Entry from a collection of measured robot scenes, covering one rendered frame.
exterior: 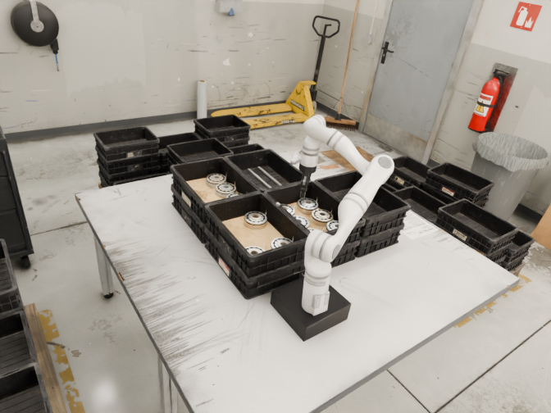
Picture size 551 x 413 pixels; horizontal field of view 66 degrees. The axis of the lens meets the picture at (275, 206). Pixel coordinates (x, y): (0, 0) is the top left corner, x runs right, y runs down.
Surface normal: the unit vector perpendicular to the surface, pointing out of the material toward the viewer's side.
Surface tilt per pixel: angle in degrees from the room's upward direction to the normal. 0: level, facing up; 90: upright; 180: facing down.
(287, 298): 4
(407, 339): 0
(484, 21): 90
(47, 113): 90
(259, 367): 0
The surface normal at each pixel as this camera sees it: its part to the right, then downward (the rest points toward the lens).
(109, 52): 0.57, 0.49
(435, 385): 0.11, -0.84
